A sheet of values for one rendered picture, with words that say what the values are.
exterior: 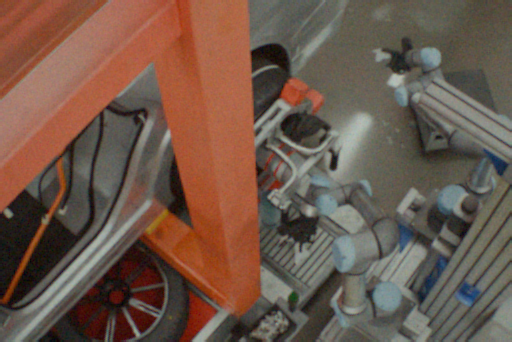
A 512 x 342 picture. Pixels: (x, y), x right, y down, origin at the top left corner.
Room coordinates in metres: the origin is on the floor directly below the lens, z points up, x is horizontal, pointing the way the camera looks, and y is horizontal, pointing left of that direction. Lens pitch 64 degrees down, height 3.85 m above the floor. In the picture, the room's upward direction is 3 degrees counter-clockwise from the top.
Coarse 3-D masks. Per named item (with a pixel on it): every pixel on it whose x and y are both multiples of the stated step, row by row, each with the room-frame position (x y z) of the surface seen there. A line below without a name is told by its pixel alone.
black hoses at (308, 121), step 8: (304, 120) 1.58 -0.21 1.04; (312, 120) 1.57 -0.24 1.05; (320, 120) 1.59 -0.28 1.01; (304, 128) 1.54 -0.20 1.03; (312, 128) 1.54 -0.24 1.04; (320, 128) 1.54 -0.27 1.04; (328, 128) 1.57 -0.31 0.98; (288, 136) 1.54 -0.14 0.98; (296, 136) 1.53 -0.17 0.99; (304, 136) 1.52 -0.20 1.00
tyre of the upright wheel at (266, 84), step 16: (256, 64) 1.81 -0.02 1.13; (272, 64) 1.87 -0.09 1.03; (256, 80) 1.70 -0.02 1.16; (272, 80) 1.71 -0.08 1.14; (256, 96) 1.62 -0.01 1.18; (272, 96) 1.64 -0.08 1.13; (256, 112) 1.57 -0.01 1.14; (288, 128) 1.73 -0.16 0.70; (176, 160) 1.47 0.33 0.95; (176, 176) 1.45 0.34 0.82; (256, 176) 1.56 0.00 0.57
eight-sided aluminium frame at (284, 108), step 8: (280, 104) 1.61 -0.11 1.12; (288, 104) 1.61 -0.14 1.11; (304, 104) 1.67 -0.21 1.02; (312, 104) 1.71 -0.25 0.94; (272, 112) 1.58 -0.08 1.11; (280, 112) 1.57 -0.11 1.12; (288, 112) 1.58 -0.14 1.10; (296, 112) 1.72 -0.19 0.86; (304, 112) 1.69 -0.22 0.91; (264, 120) 1.54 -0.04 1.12; (272, 120) 1.54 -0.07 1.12; (280, 120) 1.55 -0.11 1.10; (296, 120) 1.72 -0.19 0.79; (256, 128) 1.51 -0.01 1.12; (272, 128) 1.51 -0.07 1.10; (296, 128) 1.70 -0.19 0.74; (264, 136) 1.48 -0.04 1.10; (256, 144) 1.44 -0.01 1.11; (264, 176) 1.53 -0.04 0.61; (272, 176) 1.53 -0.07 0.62; (256, 184) 1.49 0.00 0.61; (264, 184) 1.49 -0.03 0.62
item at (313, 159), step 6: (336, 132) 1.55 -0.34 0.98; (336, 138) 1.52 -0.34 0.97; (330, 144) 1.49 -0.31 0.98; (324, 150) 1.47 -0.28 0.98; (312, 156) 1.44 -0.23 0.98; (318, 156) 1.44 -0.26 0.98; (306, 162) 1.41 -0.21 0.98; (312, 162) 1.41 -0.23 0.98; (300, 168) 1.39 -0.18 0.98; (306, 168) 1.39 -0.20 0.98; (300, 174) 1.36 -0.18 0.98; (300, 180) 1.35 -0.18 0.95; (294, 186) 1.32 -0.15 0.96; (288, 192) 1.29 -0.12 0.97; (276, 198) 1.26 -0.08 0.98; (282, 198) 1.26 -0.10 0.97; (276, 204) 1.23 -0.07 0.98
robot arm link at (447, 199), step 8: (456, 184) 1.27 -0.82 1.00; (448, 192) 1.22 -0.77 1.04; (456, 192) 1.21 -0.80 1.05; (464, 192) 1.21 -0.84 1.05; (440, 200) 1.19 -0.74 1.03; (448, 200) 1.18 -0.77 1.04; (456, 200) 1.18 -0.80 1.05; (440, 208) 1.17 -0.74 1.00; (448, 208) 1.15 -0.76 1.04; (440, 216) 1.15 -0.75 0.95; (448, 216) 1.14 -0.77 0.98
